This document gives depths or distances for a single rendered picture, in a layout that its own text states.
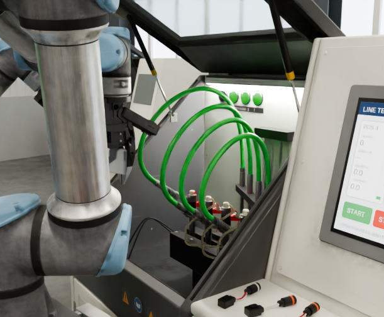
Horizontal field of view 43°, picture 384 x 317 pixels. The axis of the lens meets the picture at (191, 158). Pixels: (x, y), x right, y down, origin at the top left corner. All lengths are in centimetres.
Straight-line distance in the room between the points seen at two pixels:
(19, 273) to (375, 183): 68
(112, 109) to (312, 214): 51
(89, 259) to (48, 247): 6
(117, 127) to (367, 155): 54
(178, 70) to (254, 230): 335
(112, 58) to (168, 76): 339
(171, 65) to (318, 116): 331
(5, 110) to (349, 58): 734
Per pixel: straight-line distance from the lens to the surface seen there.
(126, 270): 134
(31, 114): 837
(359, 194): 105
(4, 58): 130
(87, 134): 70
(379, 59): 109
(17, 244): 80
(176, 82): 441
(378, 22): 542
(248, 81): 160
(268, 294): 114
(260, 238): 118
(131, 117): 115
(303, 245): 114
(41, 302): 87
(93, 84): 68
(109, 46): 99
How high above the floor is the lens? 148
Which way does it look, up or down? 11 degrees down
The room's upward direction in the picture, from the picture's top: straight up
